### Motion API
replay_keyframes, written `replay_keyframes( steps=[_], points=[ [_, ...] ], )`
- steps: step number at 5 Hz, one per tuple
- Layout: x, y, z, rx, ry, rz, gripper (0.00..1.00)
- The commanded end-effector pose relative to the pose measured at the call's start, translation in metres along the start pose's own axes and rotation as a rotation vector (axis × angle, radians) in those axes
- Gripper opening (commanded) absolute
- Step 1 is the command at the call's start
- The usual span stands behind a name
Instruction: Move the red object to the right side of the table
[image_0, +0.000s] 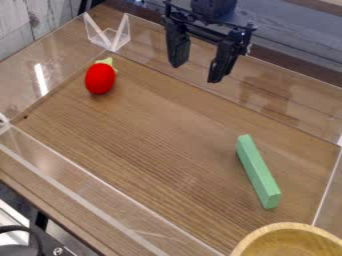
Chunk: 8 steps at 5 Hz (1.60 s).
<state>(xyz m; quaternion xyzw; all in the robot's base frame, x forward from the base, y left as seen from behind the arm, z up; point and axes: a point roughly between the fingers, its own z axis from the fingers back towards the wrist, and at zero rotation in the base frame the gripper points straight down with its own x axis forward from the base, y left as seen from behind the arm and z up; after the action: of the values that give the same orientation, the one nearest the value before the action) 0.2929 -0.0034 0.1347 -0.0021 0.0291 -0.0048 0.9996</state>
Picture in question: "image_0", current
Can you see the clear acrylic tray wall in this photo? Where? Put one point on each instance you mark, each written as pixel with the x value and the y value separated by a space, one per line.
pixel 121 206

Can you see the red toy strawberry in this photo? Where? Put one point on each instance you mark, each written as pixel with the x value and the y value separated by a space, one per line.
pixel 100 76

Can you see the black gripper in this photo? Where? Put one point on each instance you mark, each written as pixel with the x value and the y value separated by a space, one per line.
pixel 208 14

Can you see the wooden bowl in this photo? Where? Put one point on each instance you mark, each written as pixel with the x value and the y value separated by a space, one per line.
pixel 288 239

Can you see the clear acrylic corner bracket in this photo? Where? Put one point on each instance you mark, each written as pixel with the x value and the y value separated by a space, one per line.
pixel 108 38

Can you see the green rectangular block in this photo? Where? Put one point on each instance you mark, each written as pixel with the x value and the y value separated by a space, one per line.
pixel 258 172

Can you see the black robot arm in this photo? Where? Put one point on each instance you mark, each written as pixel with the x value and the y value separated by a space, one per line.
pixel 207 36

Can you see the black metal table bracket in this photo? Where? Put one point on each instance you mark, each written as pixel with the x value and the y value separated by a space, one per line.
pixel 59 242

